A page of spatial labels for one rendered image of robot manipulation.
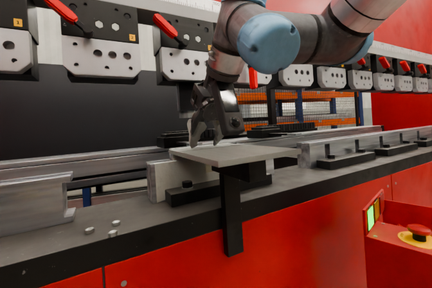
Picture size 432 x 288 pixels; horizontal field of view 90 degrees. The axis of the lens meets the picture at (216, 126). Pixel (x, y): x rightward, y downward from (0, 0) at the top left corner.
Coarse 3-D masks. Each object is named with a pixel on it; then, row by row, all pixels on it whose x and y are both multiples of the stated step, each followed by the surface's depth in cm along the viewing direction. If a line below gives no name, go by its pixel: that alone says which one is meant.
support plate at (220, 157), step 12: (228, 144) 60; (240, 144) 58; (180, 156) 48; (192, 156) 41; (204, 156) 38; (216, 156) 38; (228, 156) 37; (240, 156) 36; (252, 156) 35; (264, 156) 37; (276, 156) 38
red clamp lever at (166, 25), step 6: (156, 18) 49; (162, 18) 49; (156, 24) 50; (162, 24) 50; (168, 24) 50; (162, 30) 51; (168, 30) 50; (174, 30) 51; (168, 36) 52; (174, 36) 51; (180, 42) 52; (186, 42) 51; (180, 48) 53
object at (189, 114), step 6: (180, 84) 58; (186, 84) 59; (192, 84) 60; (180, 90) 58; (186, 90) 59; (192, 90) 60; (180, 96) 58; (186, 96) 59; (180, 102) 58; (186, 102) 59; (180, 108) 58; (186, 108) 59; (192, 108) 60; (180, 114) 59; (186, 114) 60; (192, 114) 61
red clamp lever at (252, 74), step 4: (252, 68) 61; (252, 72) 61; (256, 72) 62; (252, 76) 62; (256, 76) 62; (252, 80) 62; (256, 80) 62; (252, 84) 62; (256, 84) 62; (252, 88) 63
